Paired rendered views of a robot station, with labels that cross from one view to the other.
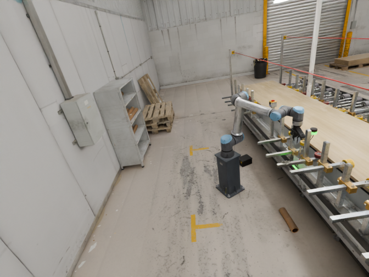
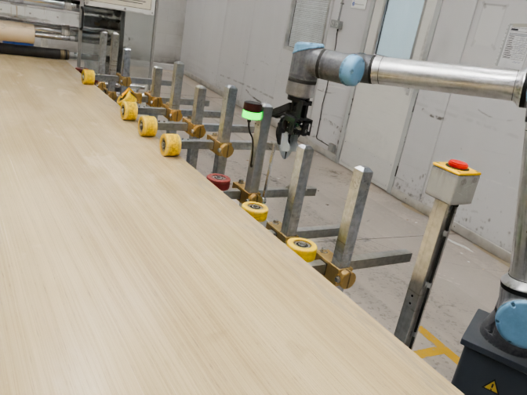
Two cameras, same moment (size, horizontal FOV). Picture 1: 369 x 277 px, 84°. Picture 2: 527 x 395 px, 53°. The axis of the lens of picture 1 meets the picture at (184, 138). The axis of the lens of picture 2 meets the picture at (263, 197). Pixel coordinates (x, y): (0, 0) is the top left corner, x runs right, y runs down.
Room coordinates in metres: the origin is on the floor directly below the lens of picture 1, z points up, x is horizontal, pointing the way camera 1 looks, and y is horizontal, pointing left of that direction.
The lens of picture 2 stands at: (3.03, -2.10, 1.46)
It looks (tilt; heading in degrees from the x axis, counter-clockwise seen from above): 20 degrees down; 144
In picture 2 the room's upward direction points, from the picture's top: 10 degrees clockwise
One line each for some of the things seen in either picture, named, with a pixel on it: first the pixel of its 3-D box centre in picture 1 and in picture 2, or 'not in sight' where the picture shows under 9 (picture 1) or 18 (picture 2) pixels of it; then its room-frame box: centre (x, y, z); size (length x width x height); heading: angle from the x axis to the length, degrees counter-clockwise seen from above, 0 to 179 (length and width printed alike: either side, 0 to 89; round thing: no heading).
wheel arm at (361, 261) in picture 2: (275, 140); (353, 262); (2.10, -1.08, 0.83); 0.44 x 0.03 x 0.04; 88
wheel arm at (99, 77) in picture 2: not in sight; (132, 79); (0.10, -1.06, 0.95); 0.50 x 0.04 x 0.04; 88
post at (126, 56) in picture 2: not in sight; (123, 91); (0.14, -1.11, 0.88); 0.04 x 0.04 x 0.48; 88
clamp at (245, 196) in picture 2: (306, 159); (245, 195); (1.61, -1.16, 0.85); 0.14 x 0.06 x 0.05; 178
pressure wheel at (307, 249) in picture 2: not in sight; (298, 262); (2.09, -1.28, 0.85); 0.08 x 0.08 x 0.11
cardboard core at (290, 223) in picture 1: (288, 219); not in sight; (1.60, -1.02, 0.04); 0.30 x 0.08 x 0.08; 178
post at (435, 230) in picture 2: (272, 122); (419, 292); (2.40, -1.18, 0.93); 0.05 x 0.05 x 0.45; 88
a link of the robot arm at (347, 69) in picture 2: (285, 111); (341, 67); (1.79, -1.02, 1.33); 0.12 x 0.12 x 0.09; 29
